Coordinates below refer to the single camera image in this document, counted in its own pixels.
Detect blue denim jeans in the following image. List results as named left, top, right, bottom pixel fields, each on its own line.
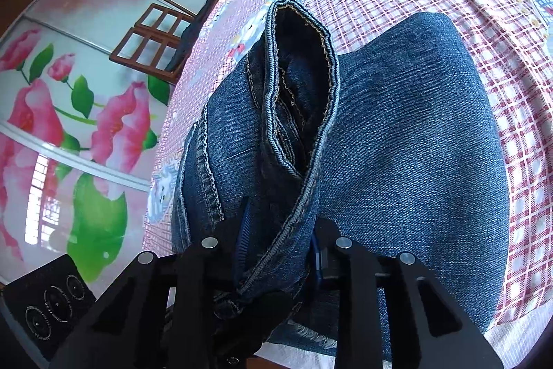
left=172, top=0, right=509, bottom=359

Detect floral sliding wardrobe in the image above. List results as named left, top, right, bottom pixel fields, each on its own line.
left=1, top=0, right=192, bottom=292

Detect wooden slat-back chair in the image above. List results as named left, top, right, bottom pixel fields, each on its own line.
left=109, top=3, right=195, bottom=84

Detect black chair cushion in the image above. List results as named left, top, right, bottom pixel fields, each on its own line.
left=165, top=0, right=218, bottom=72

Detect pink checked bed sheet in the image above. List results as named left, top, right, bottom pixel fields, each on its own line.
left=145, top=0, right=552, bottom=324

